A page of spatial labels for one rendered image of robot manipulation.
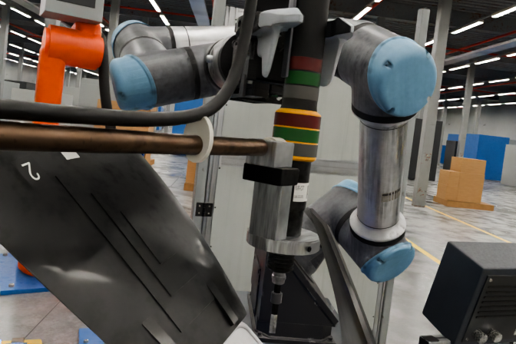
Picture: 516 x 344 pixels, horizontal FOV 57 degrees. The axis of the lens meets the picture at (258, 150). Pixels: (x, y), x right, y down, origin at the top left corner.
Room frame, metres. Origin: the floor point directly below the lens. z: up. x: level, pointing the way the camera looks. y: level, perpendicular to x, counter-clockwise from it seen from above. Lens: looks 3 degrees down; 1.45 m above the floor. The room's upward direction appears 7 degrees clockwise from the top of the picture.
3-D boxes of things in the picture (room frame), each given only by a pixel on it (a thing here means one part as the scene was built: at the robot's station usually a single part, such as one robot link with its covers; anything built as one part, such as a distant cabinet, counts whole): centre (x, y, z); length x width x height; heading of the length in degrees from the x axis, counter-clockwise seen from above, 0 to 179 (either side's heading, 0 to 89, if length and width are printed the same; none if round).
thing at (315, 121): (0.44, -0.03, 1.46); 0.04 x 0.04 x 0.01
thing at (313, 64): (0.44, -0.03, 1.51); 0.03 x 0.03 x 0.01
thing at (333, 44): (0.46, -0.06, 1.53); 0.09 x 0.03 x 0.06; 31
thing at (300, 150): (0.44, -0.03, 1.44); 0.04 x 0.04 x 0.01
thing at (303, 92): (0.44, -0.03, 1.49); 0.03 x 0.03 x 0.01
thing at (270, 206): (0.44, -0.03, 1.39); 0.09 x 0.07 x 0.10; 146
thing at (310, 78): (0.44, -0.03, 1.50); 0.03 x 0.03 x 0.01
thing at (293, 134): (0.44, -0.03, 1.45); 0.04 x 0.04 x 0.01
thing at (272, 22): (0.44, 0.00, 1.53); 0.09 x 0.03 x 0.06; 11
